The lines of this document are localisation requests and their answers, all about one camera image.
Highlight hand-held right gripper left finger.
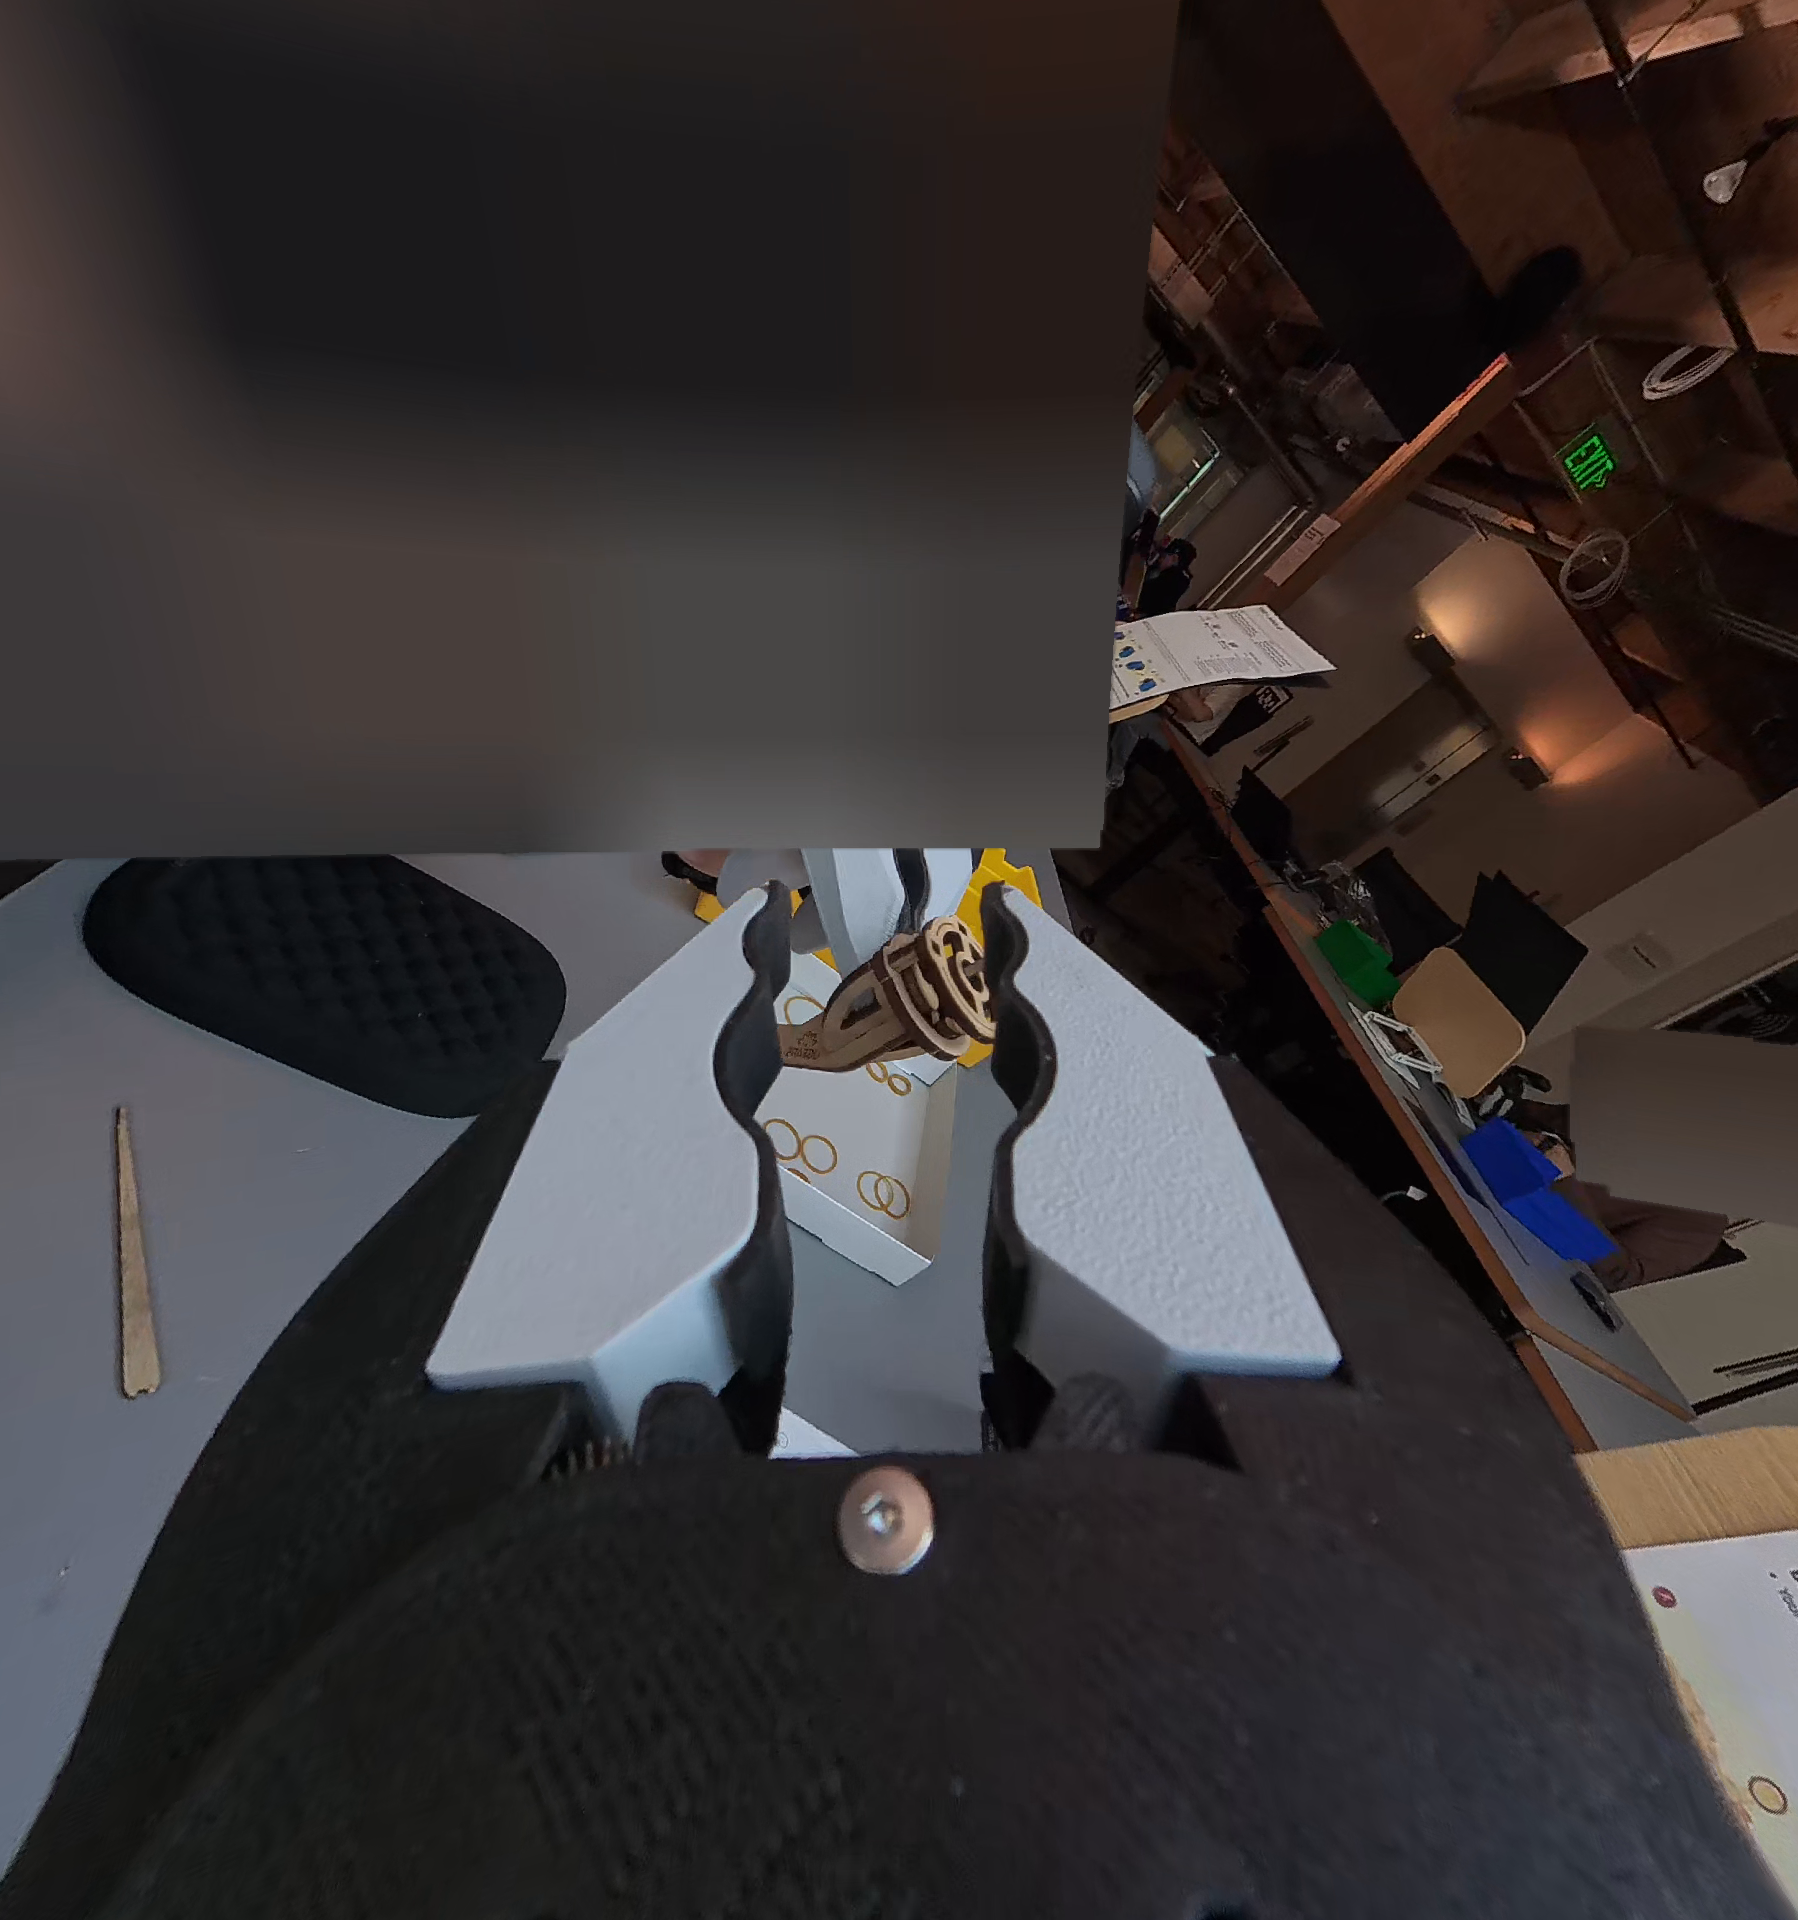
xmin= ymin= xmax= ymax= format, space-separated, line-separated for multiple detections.
xmin=427 ymin=882 xmax=796 ymax=1449

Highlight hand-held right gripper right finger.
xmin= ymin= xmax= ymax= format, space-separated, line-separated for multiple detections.
xmin=983 ymin=882 xmax=1342 ymax=1449

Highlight round wooden model assembly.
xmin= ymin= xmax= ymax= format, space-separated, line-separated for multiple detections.
xmin=771 ymin=919 xmax=1013 ymax=1075

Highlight yellow plastic bin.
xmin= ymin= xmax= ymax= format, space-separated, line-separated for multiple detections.
xmin=689 ymin=848 xmax=1044 ymax=1059

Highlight loose tan rubber bands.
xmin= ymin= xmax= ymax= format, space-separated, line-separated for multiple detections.
xmin=771 ymin=990 xmax=917 ymax=1217

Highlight white cardboard box tray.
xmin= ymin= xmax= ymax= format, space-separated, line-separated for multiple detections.
xmin=748 ymin=983 xmax=978 ymax=1289

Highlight small green plastic bin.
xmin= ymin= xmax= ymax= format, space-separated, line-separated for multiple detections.
xmin=1312 ymin=919 xmax=1403 ymax=1008

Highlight blue plastic bin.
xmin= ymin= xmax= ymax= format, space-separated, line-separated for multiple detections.
xmin=1508 ymin=1185 xmax=1622 ymax=1269
xmin=1457 ymin=1119 xmax=1562 ymax=1202

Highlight tan backed chair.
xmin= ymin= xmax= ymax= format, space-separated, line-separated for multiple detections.
xmin=1391 ymin=945 xmax=1527 ymax=1104

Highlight printed instruction sheet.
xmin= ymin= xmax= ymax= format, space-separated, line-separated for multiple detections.
xmin=1110 ymin=603 xmax=1338 ymax=720

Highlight black textured foam pad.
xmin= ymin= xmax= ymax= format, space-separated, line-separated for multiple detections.
xmin=81 ymin=855 xmax=568 ymax=1121

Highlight thin tapered wooden stick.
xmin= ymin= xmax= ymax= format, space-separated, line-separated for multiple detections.
xmin=115 ymin=1108 xmax=167 ymax=1401

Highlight brown cardboard box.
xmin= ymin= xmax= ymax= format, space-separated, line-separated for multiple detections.
xmin=1573 ymin=1426 xmax=1798 ymax=1555

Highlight white instruction booklet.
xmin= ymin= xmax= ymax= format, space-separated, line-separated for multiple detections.
xmin=1620 ymin=1522 xmax=1798 ymax=1908

